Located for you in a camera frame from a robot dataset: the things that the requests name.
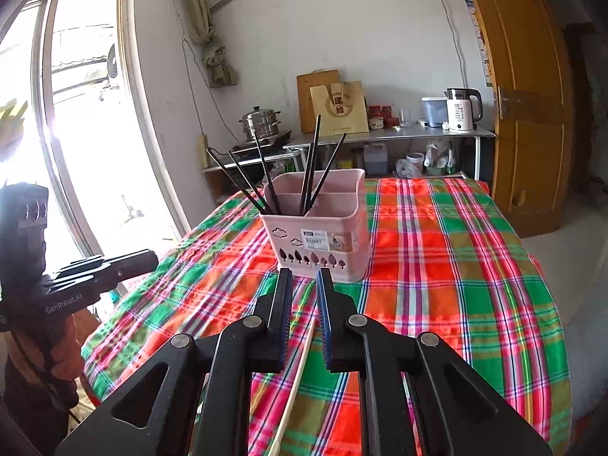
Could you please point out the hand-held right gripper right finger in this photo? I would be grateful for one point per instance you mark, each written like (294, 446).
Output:
(324, 323)

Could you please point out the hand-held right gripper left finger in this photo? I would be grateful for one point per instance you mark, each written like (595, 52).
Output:
(280, 323)

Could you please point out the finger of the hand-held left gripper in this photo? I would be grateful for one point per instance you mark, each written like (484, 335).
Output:
(135, 263)
(83, 262)

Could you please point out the beige wooden chopstick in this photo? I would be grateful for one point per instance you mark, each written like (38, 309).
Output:
(297, 389)

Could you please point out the pink plastic utensil basket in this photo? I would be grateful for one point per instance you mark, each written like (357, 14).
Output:
(346, 256)

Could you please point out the person's left forearm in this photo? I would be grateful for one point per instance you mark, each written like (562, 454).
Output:
(33, 403)

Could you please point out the person's left hand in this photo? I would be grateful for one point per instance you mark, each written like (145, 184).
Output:
(64, 346)

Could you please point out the white framed window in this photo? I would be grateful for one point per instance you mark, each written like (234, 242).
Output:
(71, 152)

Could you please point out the black chopsticks group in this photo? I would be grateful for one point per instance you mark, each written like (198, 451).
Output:
(223, 175)

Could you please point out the plaid tablecloth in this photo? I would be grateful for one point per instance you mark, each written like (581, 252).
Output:
(451, 270)

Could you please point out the translucent plastic jug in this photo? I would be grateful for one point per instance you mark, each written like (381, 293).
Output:
(375, 161)

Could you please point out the black induction cooker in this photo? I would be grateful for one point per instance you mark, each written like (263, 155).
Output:
(273, 141)

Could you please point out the white round tub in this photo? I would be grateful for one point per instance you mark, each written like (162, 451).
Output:
(415, 164)

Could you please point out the stainless steel steamer pot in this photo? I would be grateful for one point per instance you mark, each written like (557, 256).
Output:
(259, 124)

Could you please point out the crumpled plastic bags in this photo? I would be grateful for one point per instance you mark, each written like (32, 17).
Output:
(439, 159)

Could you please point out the outdoor fan unit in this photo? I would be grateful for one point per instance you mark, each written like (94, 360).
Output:
(112, 62)

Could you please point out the stainless steel table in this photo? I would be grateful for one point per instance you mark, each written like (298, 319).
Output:
(403, 134)

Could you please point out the red lidded jar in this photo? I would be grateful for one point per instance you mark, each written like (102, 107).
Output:
(389, 116)
(375, 119)

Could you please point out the tan paper gift bag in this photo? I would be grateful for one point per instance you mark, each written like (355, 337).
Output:
(339, 109)

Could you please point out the clear drinking glass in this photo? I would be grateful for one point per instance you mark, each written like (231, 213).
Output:
(405, 118)

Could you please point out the wooden cutting board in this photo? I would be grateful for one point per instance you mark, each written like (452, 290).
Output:
(305, 99)

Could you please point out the tied beige curtain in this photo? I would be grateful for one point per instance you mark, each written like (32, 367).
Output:
(209, 47)

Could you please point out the grey-blue plastic container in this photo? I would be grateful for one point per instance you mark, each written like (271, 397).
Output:
(433, 111)

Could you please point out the white electric kettle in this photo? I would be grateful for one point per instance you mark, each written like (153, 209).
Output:
(460, 111)

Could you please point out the wooden door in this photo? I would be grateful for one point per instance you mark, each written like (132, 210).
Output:
(527, 104)

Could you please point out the wall calendar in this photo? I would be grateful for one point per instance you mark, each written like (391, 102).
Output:
(480, 42)

